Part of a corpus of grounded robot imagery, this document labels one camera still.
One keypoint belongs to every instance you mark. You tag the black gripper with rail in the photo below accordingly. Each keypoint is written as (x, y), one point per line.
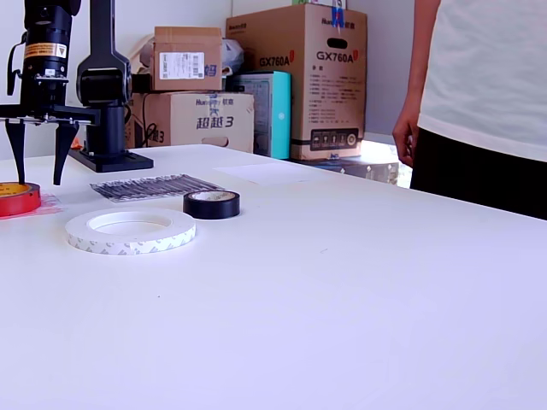
(47, 98)

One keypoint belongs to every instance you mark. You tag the red tape roll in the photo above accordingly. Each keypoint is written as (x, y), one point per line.
(17, 205)

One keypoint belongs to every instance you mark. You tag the white double-sided tape roll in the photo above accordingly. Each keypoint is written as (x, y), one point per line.
(128, 246)

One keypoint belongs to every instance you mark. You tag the black tape roll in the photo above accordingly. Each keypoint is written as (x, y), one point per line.
(211, 210)

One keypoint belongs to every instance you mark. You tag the dark grey Piper robot arm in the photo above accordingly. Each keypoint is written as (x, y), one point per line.
(104, 85)

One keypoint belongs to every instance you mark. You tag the person's right forearm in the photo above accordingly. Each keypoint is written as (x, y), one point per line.
(416, 64)

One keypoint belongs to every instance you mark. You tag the person's right hand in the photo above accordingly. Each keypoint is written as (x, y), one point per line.
(406, 136)

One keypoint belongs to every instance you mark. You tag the orange clamp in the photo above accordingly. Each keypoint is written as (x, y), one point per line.
(77, 143)

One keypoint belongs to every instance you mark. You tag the red scribbled paper sheet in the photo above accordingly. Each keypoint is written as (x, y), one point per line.
(51, 205)

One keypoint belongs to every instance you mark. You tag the black scribbled paper sheet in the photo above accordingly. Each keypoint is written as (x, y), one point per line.
(149, 185)

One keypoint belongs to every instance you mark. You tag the cardboard carton with blue print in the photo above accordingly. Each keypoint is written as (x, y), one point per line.
(192, 111)

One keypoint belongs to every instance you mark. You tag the cardboard box with shipping label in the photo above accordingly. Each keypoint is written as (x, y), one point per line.
(188, 38)

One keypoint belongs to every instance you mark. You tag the grey plastic bag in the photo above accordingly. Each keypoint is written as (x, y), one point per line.
(233, 53)

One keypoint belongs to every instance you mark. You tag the blank white paper sheet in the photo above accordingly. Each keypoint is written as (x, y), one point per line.
(273, 173)

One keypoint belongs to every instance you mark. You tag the teal box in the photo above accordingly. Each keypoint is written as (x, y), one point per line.
(282, 128)

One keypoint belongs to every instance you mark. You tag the green item on carton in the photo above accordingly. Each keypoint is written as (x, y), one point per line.
(305, 2)

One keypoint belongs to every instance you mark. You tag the tall GX760A cardboard carton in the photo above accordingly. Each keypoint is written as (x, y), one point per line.
(337, 85)

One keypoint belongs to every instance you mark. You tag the person in white shirt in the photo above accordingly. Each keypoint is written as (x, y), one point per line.
(491, 85)

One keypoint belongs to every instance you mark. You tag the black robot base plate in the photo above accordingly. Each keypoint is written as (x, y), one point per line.
(128, 162)

